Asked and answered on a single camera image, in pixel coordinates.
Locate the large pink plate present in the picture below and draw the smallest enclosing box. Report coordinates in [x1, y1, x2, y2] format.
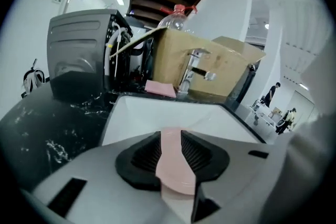
[155, 127, 197, 221]

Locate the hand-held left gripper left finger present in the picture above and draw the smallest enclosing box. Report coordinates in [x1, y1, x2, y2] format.
[22, 130, 189, 224]

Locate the pink cleaning cloth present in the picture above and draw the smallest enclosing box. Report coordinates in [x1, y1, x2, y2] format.
[144, 79, 177, 99]

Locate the black marble counter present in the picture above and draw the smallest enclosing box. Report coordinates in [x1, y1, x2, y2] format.
[0, 70, 268, 194]

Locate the small clear bottle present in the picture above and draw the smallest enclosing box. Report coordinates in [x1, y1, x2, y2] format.
[176, 49, 217, 99]

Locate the white rectangular basin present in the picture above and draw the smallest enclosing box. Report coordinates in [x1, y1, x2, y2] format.
[101, 93, 268, 158]

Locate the large clear red-capped bottle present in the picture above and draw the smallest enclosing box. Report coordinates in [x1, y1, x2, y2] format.
[157, 3, 198, 33]

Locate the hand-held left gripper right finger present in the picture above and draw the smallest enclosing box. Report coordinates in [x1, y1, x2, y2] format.
[180, 129, 287, 224]

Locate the white corrugated hose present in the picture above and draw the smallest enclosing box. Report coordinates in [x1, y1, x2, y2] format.
[104, 22, 130, 77]

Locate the brown cardboard box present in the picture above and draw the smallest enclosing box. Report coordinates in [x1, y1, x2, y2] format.
[109, 26, 267, 100]

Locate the white and black headset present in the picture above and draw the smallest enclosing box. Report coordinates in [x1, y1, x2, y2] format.
[23, 59, 46, 99]

